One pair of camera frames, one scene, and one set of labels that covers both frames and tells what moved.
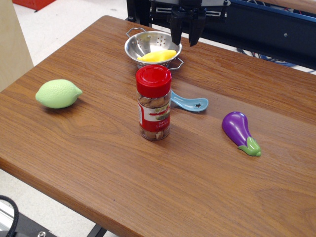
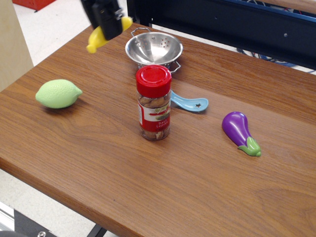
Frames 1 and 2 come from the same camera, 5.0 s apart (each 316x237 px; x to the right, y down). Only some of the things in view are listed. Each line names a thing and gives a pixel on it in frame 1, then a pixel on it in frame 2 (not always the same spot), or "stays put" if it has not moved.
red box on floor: (36, 5) stays put
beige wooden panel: (15, 59) stays put
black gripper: (180, 17) → (110, 20)
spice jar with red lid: (153, 86) stays put
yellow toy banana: (157, 56) → (98, 39)
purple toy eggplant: (235, 125) stays put
